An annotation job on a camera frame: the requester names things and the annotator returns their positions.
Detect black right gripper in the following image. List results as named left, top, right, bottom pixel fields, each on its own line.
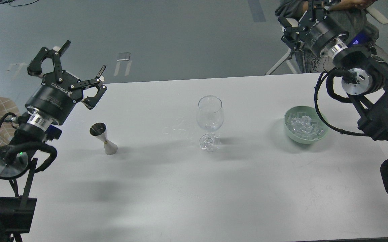
left=278, top=0, right=349, bottom=57

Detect white office chair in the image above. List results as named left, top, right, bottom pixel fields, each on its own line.
left=265, top=6, right=388, bottom=75

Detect seated person in grey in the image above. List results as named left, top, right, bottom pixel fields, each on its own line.
left=274, top=0, right=388, bottom=73

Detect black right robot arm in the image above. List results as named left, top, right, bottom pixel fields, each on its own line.
left=275, top=0, right=388, bottom=141

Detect grey tape on floor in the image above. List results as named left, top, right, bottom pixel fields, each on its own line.
left=113, top=52, right=132, bottom=77

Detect steel cocktail jigger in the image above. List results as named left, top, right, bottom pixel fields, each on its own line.
left=90, top=122, right=118, bottom=155

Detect green bowl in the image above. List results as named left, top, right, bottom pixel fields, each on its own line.
left=283, top=106, right=329, bottom=144

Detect person's right hand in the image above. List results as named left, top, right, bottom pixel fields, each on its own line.
left=340, top=0, right=377, bottom=9

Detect clear ice cubes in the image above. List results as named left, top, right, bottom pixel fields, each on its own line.
left=286, top=112, right=326, bottom=140

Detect clear wine glass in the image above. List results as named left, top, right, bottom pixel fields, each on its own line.
left=196, top=95, right=224, bottom=152

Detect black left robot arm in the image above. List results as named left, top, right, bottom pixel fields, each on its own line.
left=0, top=40, right=106, bottom=242

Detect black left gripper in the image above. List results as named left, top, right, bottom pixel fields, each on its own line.
left=25, top=40, right=107, bottom=125

